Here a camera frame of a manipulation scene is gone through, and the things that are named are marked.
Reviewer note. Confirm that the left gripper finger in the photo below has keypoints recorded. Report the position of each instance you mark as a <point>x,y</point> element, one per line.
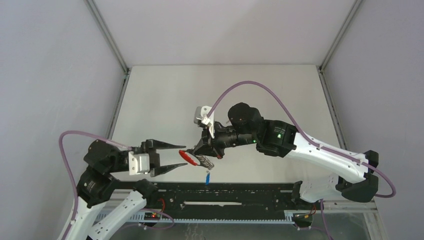
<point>161,145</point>
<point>161,170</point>

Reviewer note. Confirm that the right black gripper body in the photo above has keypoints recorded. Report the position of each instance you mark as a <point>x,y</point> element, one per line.
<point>218,142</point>

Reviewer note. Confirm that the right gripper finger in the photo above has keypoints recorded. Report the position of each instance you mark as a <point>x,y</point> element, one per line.
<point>208,153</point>
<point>199,148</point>

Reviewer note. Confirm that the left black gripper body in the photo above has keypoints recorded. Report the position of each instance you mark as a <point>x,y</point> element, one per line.
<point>154,156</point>

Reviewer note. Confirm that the red tag keyring with chain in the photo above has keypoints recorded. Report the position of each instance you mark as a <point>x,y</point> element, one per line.
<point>196,160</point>

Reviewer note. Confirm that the blue tagged key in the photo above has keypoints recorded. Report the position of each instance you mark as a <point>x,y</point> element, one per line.
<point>207,178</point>

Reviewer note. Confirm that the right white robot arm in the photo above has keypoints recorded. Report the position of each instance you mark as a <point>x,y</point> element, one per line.
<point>351,175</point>

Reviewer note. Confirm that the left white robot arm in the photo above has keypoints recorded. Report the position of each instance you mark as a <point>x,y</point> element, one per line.
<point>96,185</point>

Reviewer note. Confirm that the small circuit board with leds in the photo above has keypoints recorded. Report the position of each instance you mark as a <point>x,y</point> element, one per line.
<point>151,216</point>

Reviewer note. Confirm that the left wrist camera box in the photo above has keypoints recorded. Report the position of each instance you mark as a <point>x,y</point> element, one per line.
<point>138,164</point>

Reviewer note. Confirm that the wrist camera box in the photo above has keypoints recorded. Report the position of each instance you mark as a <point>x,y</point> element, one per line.
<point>204,117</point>
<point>138,164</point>

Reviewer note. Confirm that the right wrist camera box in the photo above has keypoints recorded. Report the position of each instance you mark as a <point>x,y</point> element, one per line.
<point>204,117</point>

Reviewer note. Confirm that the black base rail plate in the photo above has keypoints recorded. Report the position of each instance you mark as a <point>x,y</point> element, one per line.
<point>230,201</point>

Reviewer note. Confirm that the white cable duct strip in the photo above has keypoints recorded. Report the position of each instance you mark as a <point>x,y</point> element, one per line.
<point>139,217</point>

